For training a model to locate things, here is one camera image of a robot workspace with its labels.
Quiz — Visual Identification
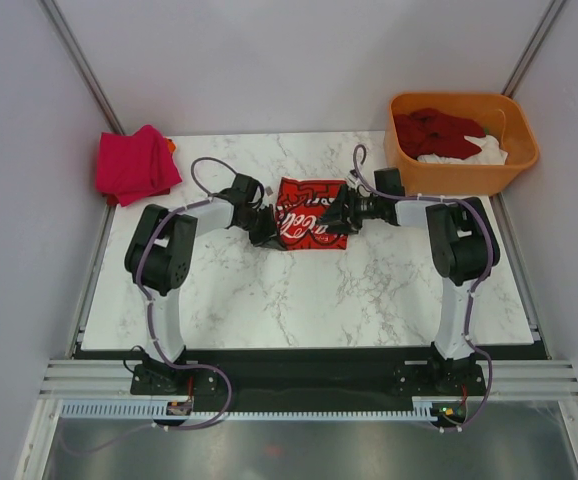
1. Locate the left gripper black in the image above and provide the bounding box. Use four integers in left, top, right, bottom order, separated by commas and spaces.
235, 205, 284, 252

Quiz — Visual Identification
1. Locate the orange cloth under pink shirt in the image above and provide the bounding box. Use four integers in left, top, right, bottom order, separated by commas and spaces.
166, 138, 176, 153

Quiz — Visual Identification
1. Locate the white t-shirt red print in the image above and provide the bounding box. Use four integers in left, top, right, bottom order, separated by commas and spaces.
275, 177, 348, 251

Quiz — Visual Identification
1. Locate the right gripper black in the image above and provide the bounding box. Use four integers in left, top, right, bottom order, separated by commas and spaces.
317, 184, 385, 236

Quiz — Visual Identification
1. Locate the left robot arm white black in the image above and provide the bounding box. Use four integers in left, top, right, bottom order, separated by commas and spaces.
124, 174, 286, 393

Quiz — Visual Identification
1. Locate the orange plastic bin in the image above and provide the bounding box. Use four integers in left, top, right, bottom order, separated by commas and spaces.
384, 92, 539, 196

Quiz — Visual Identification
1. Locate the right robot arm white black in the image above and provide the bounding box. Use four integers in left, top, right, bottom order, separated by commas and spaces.
317, 168, 500, 394

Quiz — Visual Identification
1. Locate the folded pink t-shirt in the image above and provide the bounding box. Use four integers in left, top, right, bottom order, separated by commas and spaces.
95, 125, 182, 207

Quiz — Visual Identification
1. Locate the dark red t-shirt in bin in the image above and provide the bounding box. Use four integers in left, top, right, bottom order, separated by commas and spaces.
393, 108, 486, 160

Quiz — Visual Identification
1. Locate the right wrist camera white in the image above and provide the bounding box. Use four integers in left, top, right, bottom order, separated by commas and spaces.
346, 170, 360, 188

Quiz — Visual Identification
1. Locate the aluminium rail frame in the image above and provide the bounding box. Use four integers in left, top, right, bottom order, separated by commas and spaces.
39, 359, 578, 401

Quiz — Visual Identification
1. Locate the white slotted cable duct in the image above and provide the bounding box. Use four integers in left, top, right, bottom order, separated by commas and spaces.
60, 399, 466, 422

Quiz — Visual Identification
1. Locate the white t-shirt in bin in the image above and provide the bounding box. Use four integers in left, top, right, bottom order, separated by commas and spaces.
415, 133, 510, 167

